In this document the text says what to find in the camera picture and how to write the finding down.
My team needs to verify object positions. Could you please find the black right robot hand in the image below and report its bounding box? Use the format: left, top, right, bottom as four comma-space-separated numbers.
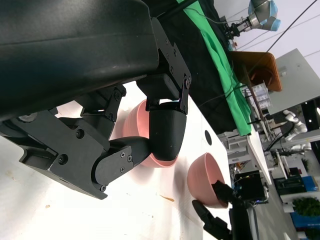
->
191, 179, 258, 240

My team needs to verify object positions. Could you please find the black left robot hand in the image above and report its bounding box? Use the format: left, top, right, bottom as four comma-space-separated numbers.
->
0, 0, 192, 201

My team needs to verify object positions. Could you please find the pink plastic bowl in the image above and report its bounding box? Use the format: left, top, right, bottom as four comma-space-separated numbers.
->
186, 152, 230, 209
121, 99, 177, 169

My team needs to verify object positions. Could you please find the black electronics box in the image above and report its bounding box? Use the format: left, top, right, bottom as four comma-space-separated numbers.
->
233, 172, 270, 203

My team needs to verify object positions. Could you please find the long white desk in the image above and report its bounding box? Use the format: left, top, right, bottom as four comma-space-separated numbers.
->
246, 122, 275, 186

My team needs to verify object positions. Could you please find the green leafy plant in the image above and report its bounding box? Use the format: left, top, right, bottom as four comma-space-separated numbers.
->
292, 197, 320, 217

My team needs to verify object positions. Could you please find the blue storage crate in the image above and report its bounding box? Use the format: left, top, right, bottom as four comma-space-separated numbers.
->
302, 176, 320, 193

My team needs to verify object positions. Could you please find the black stand pole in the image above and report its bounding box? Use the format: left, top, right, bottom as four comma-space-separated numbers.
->
156, 0, 198, 20

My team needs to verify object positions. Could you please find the clear plastic organizer box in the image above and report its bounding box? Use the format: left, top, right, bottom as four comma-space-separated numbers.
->
251, 83, 272, 110

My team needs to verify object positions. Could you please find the black backdrop cloth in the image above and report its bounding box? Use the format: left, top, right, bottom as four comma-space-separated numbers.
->
149, 0, 241, 136

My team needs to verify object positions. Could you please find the green backdrop cloth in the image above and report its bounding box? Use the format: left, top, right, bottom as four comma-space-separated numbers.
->
176, 0, 252, 137

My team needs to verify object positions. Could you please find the white desk board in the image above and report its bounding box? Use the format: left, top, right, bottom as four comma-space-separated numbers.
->
268, 48, 320, 116

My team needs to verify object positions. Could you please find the orange brown chair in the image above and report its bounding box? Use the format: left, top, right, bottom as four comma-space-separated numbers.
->
231, 51, 283, 92

